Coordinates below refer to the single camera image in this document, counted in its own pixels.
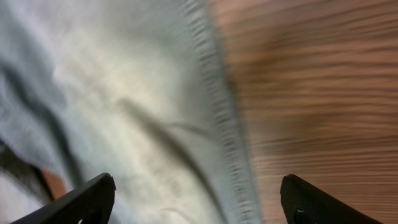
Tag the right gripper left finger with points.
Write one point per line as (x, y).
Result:
(92, 203)

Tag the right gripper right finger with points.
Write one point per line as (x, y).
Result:
(303, 203)

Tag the light blue denim shorts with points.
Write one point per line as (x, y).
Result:
(136, 89)

